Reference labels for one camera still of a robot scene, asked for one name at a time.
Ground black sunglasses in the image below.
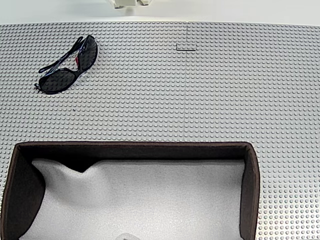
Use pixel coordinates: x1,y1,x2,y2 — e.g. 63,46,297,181
34,34,99,95

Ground dark brown felt bin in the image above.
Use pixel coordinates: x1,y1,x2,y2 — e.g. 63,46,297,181
0,141,261,240

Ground large gray studded baseplate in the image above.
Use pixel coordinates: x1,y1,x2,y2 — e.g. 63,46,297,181
0,21,189,198

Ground white foam sheet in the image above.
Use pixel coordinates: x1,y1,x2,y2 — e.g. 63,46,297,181
19,158,246,240

